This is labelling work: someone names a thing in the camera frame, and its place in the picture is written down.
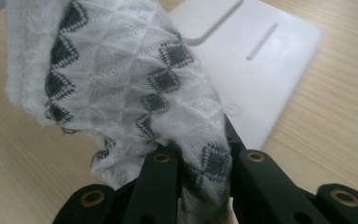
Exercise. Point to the white cloth with dark diamonds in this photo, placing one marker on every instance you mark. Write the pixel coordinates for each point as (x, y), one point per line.
(115, 77)

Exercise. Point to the white desk lamp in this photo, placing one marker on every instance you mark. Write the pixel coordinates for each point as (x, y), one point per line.
(254, 77)

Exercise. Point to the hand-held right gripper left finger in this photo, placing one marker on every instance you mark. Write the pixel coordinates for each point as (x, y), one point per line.
(158, 189)

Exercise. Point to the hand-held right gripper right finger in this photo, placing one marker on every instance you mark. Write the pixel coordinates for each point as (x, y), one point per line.
(261, 189)

